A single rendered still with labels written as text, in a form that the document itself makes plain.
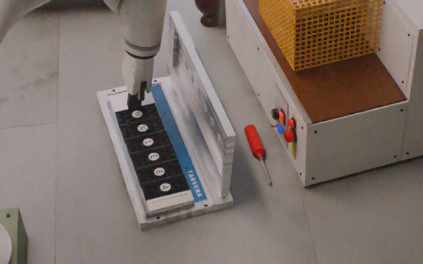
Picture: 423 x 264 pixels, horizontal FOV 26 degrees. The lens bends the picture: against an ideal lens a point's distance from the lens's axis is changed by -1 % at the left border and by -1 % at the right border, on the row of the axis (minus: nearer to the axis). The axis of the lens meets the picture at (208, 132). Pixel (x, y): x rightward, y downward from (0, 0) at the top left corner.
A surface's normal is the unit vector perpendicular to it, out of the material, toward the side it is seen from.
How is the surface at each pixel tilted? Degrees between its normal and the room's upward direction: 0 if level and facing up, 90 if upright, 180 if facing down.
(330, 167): 90
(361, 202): 0
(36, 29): 0
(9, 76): 0
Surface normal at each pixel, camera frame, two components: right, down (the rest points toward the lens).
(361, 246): -0.04, -0.72
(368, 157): 0.29, 0.66
